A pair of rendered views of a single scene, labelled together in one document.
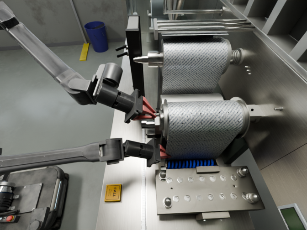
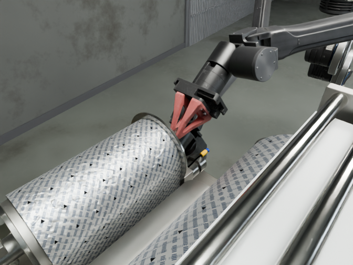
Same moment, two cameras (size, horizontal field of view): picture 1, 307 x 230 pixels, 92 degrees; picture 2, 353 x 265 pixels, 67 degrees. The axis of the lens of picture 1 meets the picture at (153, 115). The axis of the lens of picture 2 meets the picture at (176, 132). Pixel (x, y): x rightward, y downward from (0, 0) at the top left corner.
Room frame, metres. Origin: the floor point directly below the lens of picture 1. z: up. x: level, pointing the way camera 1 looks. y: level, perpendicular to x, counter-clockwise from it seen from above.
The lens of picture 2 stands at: (0.60, -0.28, 1.58)
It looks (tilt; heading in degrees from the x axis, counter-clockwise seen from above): 38 degrees down; 135
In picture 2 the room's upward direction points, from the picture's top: straight up
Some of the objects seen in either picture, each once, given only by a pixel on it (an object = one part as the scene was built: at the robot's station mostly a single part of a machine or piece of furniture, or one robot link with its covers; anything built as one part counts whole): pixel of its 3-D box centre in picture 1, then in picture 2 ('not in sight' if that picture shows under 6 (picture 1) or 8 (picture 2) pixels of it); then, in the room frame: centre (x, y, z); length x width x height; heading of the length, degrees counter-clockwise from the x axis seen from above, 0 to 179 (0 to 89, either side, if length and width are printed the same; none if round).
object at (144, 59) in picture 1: (140, 59); not in sight; (0.56, 0.05, 1.33); 0.06 x 0.03 x 0.03; 92
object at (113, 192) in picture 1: (113, 192); not in sight; (0.14, 0.19, 0.91); 0.07 x 0.07 x 0.02; 2
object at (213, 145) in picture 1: (194, 151); not in sight; (0.26, -0.17, 1.11); 0.23 x 0.01 x 0.18; 92
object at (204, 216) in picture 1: (211, 216); not in sight; (0.05, -0.23, 0.96); 0.10 x 0.03 x 0.11; 92
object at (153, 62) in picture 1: (155, 59); not in sight; (0.56, -0.01, 1.33); 0.06 x 0.06 x 0.06; 2
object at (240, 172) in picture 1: (243, 171); not in sight; (0.19, -0.37, 1.05); 0.04 x 0.04 x 0.04
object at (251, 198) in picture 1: (253, 197); not in sight; (0.10, -0.37, 1.05); 0.04 x 0.04 x 0.04
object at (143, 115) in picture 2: (165, 119); (157, 148); (0.31, -0.04, 1.25); 0.15 x 0.01 x 0.15; 2
